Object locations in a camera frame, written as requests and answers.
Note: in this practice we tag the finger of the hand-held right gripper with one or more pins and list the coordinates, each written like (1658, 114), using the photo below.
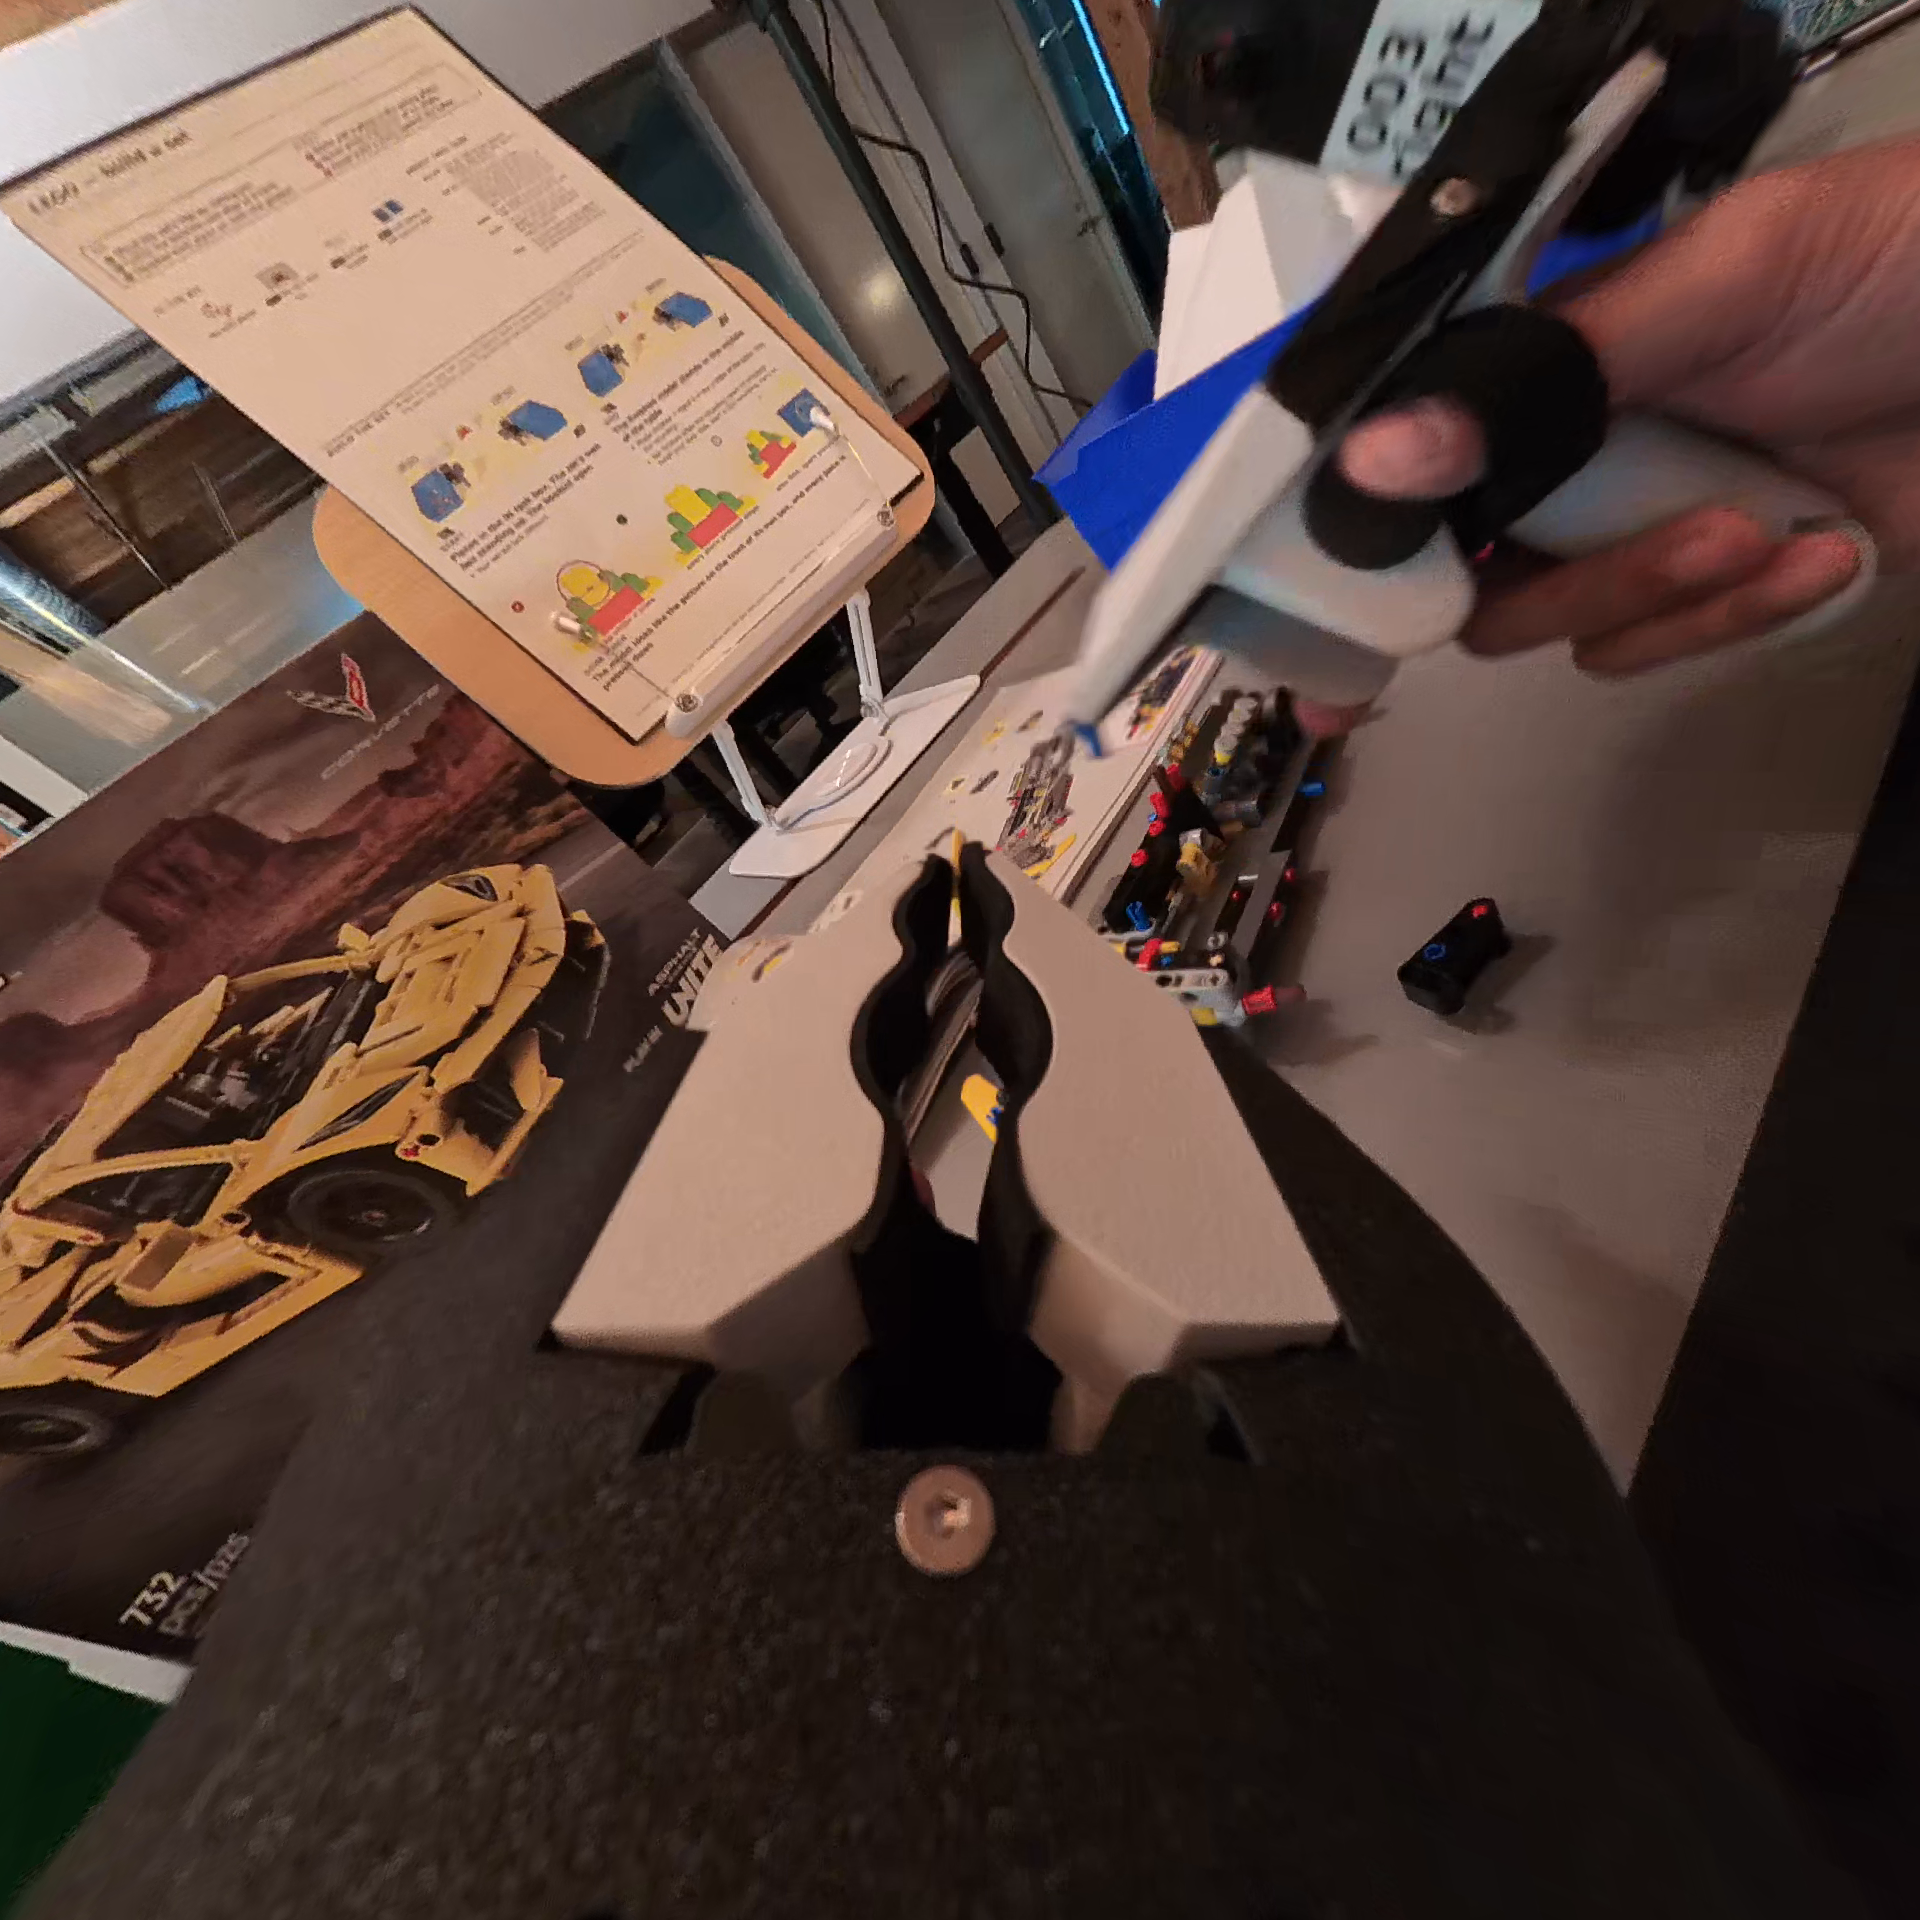
(1184, 569)

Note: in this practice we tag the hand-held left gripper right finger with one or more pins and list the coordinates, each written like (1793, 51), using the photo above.
(1171, 1199)

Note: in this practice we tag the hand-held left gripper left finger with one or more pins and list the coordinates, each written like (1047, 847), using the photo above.
(720, 1199)

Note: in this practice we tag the lego car chassis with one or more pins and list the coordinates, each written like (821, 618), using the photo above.
(1214, 872)

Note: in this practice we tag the black lego beam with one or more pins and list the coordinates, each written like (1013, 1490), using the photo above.
(1451, 959)

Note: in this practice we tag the yellow lego connector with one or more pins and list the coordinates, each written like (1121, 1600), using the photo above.
(980, 1106)

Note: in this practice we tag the lego instruction booklet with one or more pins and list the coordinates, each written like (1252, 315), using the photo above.
(1081, 778)

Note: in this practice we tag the lego set box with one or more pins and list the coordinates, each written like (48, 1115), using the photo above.
(300, 1051)

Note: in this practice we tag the person's right hand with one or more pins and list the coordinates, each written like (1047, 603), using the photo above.
(1756, 345)

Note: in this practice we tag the blue plastic bin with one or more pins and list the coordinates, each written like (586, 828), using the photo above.
(1138, 449)

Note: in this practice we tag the white paper bags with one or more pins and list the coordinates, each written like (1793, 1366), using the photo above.
(1232, 254)

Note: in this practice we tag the white stand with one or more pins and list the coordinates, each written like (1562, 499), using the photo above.
(847, 778)

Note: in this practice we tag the instruction sheet on white stand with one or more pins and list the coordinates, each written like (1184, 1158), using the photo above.
(496, 405)

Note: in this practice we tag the green plastic bin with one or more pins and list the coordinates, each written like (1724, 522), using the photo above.
(67, 1756)

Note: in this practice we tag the wooden post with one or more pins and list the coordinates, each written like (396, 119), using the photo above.
(1148, 88)

